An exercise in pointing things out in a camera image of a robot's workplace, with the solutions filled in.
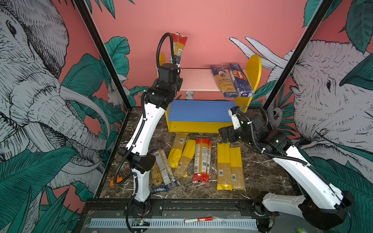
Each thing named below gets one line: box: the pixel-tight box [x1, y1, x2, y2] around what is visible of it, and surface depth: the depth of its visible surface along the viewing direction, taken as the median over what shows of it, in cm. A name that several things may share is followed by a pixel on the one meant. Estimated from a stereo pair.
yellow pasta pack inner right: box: [216, 142, 233, 192], surface depth 89 cm
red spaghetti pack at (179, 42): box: [169, 32, 188, 65], surface depth 67 cm
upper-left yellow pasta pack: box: [168, 132, 189, 169], surface depth 95 cm
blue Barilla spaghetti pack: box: [227, 63, 255, 98], surface depth 75 cm
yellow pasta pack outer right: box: [230, 147, 247, 191], surface depth 86 cm
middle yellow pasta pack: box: [174, 139, 196, 178], surface depth 92 cm
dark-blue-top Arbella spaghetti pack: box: [209, 64, 238, 99], surface depth 75 cm
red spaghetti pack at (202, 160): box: [192, 137, 213, 183], surface depth 87 cm
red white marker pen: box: [183, 216, 214, 224], surface depth 72 cm
